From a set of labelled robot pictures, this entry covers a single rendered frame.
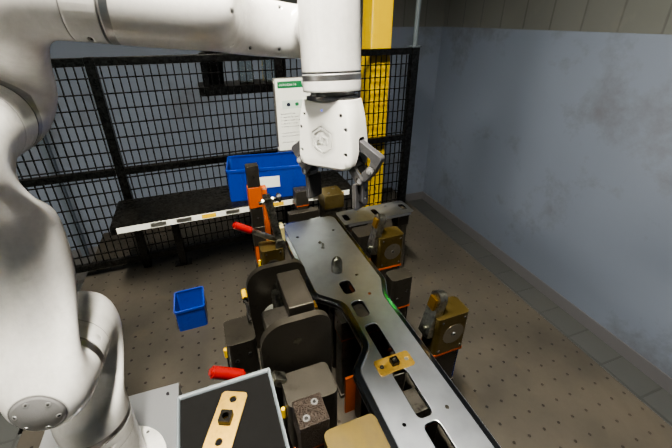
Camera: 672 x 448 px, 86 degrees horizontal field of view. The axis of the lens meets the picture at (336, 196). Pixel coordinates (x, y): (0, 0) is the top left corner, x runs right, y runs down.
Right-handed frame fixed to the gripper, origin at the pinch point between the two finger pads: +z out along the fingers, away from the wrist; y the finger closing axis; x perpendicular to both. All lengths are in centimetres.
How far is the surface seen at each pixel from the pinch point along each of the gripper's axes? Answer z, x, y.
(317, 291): 37.7, 19.6, -23.3
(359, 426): 35.2, -7.6, 9.2
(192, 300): 59, 12, -79
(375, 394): 41.9, 4.1, 4.9
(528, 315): 67, 85, 20
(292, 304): 22.1, -3.3, -8.7
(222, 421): 26.0, -24.0, -2.2
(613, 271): 90, 183, 45
